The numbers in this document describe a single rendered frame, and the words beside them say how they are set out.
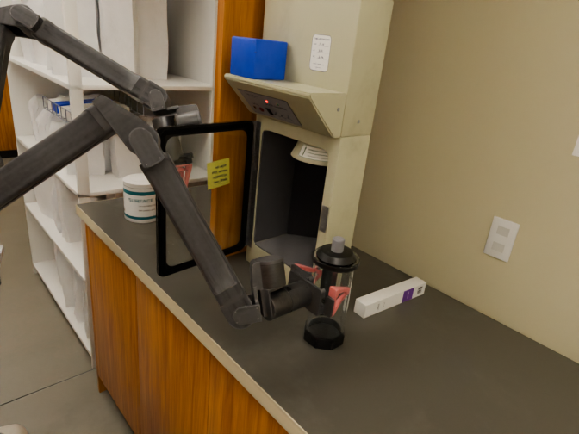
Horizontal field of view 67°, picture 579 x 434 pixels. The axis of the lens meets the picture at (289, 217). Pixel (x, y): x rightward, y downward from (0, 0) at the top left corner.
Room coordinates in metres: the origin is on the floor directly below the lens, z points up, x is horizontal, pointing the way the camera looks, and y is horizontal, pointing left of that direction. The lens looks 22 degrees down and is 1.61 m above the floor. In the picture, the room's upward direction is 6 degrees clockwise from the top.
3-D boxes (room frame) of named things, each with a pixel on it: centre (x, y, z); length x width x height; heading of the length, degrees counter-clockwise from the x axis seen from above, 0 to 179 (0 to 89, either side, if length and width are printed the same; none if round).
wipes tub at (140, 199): (1.49, 0.54, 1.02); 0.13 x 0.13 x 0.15
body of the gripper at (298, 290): (0.82, -0.04, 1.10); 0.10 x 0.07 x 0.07; 43
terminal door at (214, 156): (1.11, 0.23, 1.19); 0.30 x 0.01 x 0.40; 139
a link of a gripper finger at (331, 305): (0.84, -0.11, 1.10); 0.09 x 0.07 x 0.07; 133
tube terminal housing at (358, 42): (1.22, -0.08, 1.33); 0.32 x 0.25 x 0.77; 44
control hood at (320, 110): (1.09, 0.05, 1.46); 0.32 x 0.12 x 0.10; 44
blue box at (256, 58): (1.16, 0.12, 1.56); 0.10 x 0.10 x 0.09; 44
